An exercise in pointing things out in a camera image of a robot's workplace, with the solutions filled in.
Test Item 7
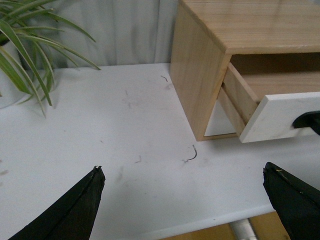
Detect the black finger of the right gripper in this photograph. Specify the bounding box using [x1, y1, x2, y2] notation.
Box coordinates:
[292, 111, 320, 135]

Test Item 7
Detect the white plant pot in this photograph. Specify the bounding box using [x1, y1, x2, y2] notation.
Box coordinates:
[0, 41, 26, 109]

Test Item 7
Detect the white drawer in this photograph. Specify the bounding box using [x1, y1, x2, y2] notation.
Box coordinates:
[204, 100, 236, 137]
[217, 63, 320, 143]

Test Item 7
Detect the metal table leg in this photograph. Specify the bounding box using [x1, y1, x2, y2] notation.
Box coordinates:
[229, 218, 258, 240]

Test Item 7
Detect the green spider plant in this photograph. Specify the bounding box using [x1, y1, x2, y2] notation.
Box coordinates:
[0, 0, 98, 115]

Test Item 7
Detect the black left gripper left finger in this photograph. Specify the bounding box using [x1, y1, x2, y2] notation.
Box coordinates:
[10, 166, 106, 240]

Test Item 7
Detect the wooden drawer cabinet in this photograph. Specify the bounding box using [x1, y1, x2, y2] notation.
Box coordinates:
[170, 0, 320, 141]

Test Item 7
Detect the grey curtain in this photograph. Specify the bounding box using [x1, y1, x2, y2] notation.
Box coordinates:
[31, 0, 178, 66]

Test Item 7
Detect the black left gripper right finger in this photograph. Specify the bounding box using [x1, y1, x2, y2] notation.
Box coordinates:
[263, 162, 320, 240]

